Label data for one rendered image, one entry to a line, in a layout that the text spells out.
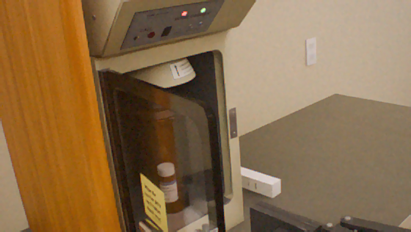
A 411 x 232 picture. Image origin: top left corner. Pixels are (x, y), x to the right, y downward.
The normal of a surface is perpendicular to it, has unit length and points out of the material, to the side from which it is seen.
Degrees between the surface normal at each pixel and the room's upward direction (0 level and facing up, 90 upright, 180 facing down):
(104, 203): 90
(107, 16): 90
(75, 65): 90
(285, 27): 90
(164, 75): 66
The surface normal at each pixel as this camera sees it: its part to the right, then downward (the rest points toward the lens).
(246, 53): 0.65, 0.18
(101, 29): -0.75, 0.28
